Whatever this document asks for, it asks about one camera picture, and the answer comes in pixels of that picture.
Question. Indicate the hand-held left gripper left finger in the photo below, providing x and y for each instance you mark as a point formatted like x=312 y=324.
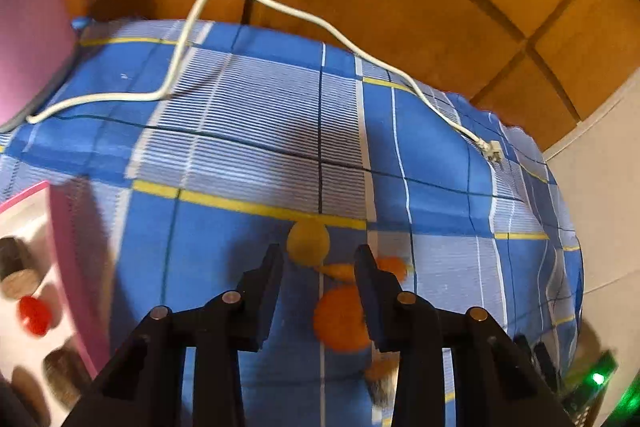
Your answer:
x=267 y=307

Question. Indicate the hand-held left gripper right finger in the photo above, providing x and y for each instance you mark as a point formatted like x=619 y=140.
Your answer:
x=370 y=307

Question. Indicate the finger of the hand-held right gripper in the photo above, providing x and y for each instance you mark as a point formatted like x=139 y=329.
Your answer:
x=522 y=344
x=545 y=364

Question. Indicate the partly peeled orange tangerine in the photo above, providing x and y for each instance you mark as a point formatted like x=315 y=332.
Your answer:
x=340 y=319

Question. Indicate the pink cardboard box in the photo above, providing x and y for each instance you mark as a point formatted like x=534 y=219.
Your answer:
x=75 y=257

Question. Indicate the dark wooden cylinder block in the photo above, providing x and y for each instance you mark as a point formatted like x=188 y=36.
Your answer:
x=15 y=267
x=27 y=399
x=62 y=377

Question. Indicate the brown fuzzy object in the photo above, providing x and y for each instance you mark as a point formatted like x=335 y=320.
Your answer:
x=382 y=382

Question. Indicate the small yellow fruit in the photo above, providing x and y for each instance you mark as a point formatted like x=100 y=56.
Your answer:
x=307 y=242

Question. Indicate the blue plaid tablecloth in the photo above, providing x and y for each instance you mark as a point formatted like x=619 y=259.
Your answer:
x=250 y=117

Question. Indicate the red round fruit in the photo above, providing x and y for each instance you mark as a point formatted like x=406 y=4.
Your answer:
x=34 y=314

